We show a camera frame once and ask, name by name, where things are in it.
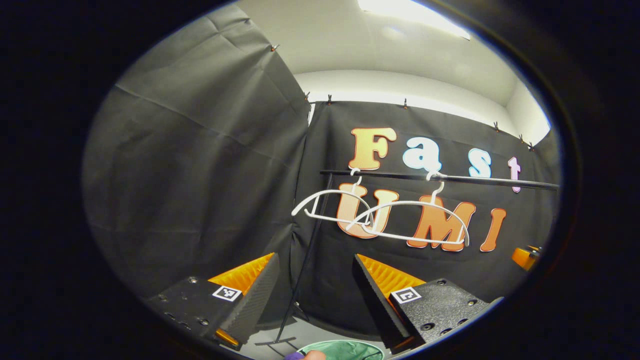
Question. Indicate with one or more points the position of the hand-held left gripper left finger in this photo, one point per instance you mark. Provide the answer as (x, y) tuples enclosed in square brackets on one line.
[(250, 310)]

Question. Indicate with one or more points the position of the plain dark backdrop cloth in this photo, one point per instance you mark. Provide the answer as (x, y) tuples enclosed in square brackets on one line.
[(190, 175)]

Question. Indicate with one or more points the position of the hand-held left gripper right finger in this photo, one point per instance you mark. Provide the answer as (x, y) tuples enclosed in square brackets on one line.
[(380, 305)]

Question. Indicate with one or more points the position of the black metal clothes rack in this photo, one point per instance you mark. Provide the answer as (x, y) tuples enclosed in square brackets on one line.
[(480, 179)]

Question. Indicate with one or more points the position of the white plastic clothes hanger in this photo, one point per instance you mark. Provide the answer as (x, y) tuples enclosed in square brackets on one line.
[(320, 193), (415, 202)]

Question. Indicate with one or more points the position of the row of small backdrop clips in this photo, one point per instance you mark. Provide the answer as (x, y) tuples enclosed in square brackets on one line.
[(329, 99)]

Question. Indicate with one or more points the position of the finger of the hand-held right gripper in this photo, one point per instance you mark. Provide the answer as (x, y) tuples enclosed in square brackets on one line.
[(522, 257)]

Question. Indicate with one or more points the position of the green laundry hamper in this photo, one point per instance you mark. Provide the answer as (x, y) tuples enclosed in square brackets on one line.
[(350, 350)]

